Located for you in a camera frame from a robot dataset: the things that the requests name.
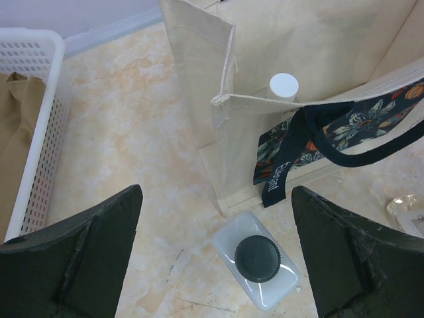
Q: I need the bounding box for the amber liquid bottle white cap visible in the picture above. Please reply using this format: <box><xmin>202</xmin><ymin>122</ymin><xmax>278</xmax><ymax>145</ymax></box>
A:
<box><xmin>386</xmin><ymin>194</ymin><xmax>423</xmax><ymax>238</ymax></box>

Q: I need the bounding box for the beige canvas bag floral pocket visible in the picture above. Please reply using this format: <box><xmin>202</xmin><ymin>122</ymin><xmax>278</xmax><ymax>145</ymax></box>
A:
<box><xmin>160</xmin><ymin>1</ymin><xmax>423</xmax><ymax>216</ymax></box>

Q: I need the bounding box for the clear bottle white cap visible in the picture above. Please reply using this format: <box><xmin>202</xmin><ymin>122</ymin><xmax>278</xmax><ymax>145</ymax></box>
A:
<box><xmin>252</xmin><ymin>73</ymin><xmax>299</xmax><ymax>103</ymax></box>

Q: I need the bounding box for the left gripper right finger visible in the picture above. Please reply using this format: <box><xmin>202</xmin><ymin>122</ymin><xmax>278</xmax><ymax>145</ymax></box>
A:
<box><xmin>291</xmin><ymin>186</ymin><xmax>423</xmax><ymax>317</ymax></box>

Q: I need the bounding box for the white plastic basket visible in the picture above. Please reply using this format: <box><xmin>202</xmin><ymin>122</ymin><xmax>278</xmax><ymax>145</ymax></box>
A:
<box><xmin>1</xmin><ymin>28</ymin><xmax>72</xmax><ymax>242</ymax></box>

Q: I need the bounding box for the brown cloth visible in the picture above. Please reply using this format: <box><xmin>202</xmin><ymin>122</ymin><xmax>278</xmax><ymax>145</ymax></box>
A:
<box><xmin>1</xmin><ymin>72</ymin><xmax>46</xmax><ymax>240</ymax></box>

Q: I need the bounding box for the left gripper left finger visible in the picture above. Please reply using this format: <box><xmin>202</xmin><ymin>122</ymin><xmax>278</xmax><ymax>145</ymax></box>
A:
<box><xmin>1</xmin><ymin>184</ymin><xmax>143</xmax><ymax>317</ymax></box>

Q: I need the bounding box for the white bottle black cap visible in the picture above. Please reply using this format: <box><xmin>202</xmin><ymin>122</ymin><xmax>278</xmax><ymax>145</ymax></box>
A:
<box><xmin>211</xmin><ymin>211</ymin><xmax>301</xmax><ymax>311</ymax></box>

